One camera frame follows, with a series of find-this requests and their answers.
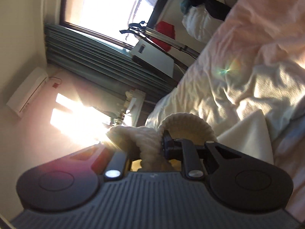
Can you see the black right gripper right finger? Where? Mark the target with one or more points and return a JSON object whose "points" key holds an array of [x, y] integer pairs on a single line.
{"points": [[172, 148]]}

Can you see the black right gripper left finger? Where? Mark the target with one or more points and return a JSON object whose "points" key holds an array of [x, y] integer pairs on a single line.
{"points": [[117, 166]]}

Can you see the cream white sweatpants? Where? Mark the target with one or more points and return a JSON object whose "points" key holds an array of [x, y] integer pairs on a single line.
{"points": [[190, 133]]}

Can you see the pile of clothes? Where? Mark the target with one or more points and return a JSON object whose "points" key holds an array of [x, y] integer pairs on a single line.
{"points": [[203, 17]]}

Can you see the white desk shelf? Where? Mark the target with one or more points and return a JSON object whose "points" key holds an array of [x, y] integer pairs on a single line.
{"points": [[131, 110]]}

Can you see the teal curtain left panel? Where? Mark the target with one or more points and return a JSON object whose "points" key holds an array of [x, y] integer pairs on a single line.
{"points": [[102, 64]]}

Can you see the white air conditioner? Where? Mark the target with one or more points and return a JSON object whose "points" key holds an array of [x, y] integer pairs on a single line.
{"points": [[27, 91]]}

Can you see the white pink bed duvet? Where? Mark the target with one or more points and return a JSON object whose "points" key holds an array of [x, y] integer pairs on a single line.
{"points": [[248, 84]]}

